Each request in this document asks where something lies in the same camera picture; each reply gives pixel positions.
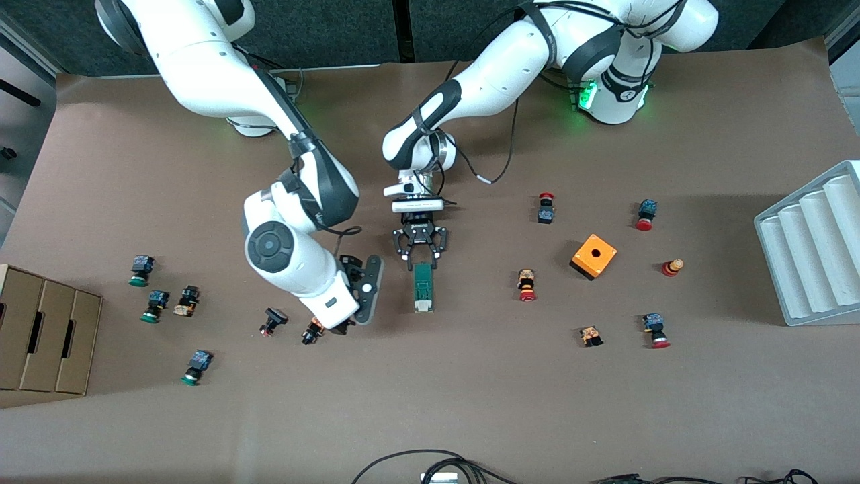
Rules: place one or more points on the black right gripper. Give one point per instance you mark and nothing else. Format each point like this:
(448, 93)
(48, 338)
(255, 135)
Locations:
(340, 327)

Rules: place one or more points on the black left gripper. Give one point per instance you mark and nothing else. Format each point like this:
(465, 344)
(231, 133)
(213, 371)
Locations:
(419, 235)

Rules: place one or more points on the green load switch white slider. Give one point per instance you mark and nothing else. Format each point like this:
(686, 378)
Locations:
(423, 289)

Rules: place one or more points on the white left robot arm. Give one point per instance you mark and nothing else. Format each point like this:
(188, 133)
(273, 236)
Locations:
(510, 74)

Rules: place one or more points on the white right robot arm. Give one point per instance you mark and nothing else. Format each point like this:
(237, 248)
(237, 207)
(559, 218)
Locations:
(201, 54)

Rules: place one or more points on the black selector with orange block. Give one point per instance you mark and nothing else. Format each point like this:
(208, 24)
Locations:
(312, 331)

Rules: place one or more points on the black square pushbutton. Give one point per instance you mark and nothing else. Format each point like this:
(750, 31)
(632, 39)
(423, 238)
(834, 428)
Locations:
(274, 316)

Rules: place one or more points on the red mushroom button orange block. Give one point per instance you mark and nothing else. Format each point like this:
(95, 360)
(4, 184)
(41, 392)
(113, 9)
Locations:
(526, 279)

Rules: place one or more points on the brown paper table cover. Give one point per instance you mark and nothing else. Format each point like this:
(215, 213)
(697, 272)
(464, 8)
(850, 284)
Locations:
(430, 403)

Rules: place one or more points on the red mushroom button black block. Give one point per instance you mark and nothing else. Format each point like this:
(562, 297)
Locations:
(545, 215)

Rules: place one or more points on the green pushbutton with blue block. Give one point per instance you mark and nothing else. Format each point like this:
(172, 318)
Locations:
(199, 361)
(141, 265)
(157, 301)

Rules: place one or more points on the small white adapter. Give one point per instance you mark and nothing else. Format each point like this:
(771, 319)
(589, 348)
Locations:
(439, 478)

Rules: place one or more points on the small orange contact block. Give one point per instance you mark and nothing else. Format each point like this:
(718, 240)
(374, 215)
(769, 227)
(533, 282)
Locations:
(590, 335)

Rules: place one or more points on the red mushroom button blue block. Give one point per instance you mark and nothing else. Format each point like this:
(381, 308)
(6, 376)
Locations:
(654, 324)
(647, 208)

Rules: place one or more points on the red yellow mushroom button head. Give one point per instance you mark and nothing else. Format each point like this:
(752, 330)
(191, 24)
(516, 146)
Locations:
(672, 267)

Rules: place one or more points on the brown cardboard box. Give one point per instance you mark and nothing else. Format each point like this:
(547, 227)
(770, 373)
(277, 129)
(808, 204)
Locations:
(47, 336)

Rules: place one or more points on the black round knob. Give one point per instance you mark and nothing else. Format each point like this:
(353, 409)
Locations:
(7, 153)

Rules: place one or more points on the grey ridged tray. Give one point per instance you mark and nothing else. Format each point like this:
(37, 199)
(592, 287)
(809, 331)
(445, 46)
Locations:
(813, 249)

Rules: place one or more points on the orange button enclosure box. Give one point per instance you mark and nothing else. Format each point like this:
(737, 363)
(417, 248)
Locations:
(605, 252)

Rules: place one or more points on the black vertical post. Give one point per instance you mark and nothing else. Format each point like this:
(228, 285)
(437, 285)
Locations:
(403, 33)

